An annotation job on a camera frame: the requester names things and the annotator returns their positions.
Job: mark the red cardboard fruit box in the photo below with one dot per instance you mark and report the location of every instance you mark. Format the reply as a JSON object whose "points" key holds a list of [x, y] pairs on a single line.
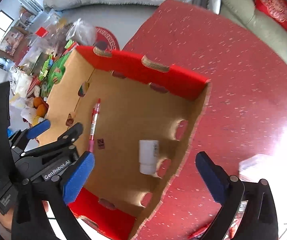
{"points": [[140, 100]]}

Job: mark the red embroidered cushion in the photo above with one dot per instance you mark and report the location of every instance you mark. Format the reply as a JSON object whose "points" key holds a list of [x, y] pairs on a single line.
{"points": [[275, 9]]}

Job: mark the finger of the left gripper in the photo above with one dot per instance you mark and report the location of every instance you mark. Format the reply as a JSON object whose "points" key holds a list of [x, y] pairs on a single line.
{"points": [[70, 136], [38, 129]]}

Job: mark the red round rug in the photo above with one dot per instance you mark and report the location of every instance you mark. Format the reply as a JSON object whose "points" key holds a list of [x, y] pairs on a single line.
{"points": [[105, 39]]}

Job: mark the small white pill bottle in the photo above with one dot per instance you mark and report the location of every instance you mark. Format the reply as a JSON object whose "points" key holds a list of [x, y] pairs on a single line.
{"points": [[148, 156]]}

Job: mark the person's left hand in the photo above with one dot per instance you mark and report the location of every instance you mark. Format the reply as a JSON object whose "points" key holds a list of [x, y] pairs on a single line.
{"points": [[6, 221]]}

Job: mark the pile of snacks and bags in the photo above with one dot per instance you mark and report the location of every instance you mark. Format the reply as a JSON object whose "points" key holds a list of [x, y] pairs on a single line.
{"points": [[42, 65]]}

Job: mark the red gel pen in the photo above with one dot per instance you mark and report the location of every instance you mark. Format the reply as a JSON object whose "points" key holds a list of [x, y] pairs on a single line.
{"points": [[94, 117]]}

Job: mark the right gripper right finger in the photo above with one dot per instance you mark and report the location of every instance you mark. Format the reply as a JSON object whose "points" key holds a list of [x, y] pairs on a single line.
{"points": [[214, 176]]}

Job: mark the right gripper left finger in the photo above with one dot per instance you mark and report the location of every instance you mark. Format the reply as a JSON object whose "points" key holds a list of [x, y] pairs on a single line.
{"points": [[76, 175]]}

